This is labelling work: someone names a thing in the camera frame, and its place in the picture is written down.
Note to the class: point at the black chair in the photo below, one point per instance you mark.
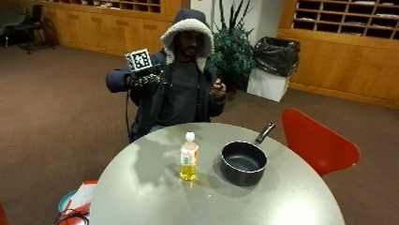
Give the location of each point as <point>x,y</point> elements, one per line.
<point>31,25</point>

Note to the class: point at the white marker cube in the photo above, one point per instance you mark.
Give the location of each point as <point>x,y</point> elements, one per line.
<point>138,60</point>

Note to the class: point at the red chair with papers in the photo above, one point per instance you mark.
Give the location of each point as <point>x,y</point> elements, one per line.
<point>76,212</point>

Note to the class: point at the teal round seat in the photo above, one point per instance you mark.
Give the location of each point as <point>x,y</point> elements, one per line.
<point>64,201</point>

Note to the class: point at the wooden pigeonhole shelf unit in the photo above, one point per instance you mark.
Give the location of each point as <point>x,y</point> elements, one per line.
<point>112,22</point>
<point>344,47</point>

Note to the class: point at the white bin with black bag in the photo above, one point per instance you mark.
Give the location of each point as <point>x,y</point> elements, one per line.
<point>271,68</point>

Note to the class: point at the white paper sheets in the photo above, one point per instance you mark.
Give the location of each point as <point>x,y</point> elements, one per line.
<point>82,195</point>

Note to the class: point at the the person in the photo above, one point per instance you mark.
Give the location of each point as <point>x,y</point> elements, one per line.
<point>178,90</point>

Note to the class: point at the green potted plant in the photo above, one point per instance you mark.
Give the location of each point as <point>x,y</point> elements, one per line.
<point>233,53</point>

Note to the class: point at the yellow liquid plastic bottle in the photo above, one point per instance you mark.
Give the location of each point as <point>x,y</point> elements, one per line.
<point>189,157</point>

